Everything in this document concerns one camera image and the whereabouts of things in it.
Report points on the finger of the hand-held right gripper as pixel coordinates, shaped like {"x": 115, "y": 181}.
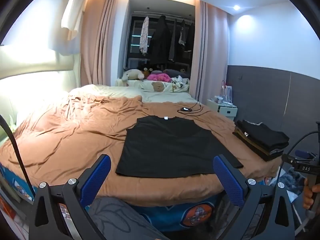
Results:
{"x": 301, "y": 153}

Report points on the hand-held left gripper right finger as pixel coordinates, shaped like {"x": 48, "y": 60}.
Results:
{"x": 228, "y": 180}

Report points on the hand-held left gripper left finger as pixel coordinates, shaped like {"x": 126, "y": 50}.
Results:
{"x": 96, "y": 180}

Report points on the black t-shirt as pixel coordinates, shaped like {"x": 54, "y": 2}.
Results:
{"x": 165, "y": 145}

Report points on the stack of folded clothes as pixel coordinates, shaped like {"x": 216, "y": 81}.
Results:
{"x": 262, "y": 137}

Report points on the person's right hand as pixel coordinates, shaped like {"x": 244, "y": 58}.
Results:
{"x": 311, "y": 195}

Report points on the grey fluffy rug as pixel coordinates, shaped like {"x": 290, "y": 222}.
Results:
{"x": 287, "y": 180}

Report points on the grey printed t-shirt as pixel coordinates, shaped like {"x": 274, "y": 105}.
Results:
{"x": 117, "y": 220}

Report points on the brown blanket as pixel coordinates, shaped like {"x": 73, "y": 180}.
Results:
{"x": 75, "y": 135}

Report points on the white nightstand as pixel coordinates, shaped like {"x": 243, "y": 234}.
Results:
{"x": 226, "y": 110}

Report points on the striped gift bag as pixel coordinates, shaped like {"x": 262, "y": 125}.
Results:
{"x": 226, "y": 93}

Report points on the black and white plush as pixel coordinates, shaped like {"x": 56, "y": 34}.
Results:
{"x": 178, "y": 81}

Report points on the cream plush toy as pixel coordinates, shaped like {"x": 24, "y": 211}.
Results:
{"x": 132, "y": 74}

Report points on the cream bear print pillow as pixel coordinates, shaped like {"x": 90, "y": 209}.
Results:
{"x": 157, "y": 86}

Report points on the beige padded headboard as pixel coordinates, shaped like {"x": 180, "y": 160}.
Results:
{"x": 37, "y": 80}

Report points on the pink plush toy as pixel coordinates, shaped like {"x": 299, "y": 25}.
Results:
{"x": 157, "y": 77}

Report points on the brown bear plush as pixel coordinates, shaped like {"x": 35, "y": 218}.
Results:
{"x": 147, "y": 71}

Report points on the dark grey pillow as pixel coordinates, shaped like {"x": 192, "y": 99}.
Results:
{"x": 172, "y": 72}

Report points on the pink curtain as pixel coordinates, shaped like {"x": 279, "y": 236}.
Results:
{"x": 210, "y": 50}
{"x": 100, "y": 42}

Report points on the grey hanging garment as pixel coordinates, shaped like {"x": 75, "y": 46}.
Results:
{"x": 182, "y": 35}

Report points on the floral hanging garment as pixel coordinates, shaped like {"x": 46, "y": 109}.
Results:
{"x": 144, "y": 35}

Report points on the black hanging coat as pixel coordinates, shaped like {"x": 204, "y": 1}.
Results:
{"x": 160, "y": 40}

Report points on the ceiling spotlight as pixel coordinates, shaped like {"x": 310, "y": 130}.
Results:
{"x": 236, "y": 7}

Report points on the white hanging garment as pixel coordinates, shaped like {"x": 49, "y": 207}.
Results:
{"x": 73, "y": 12}

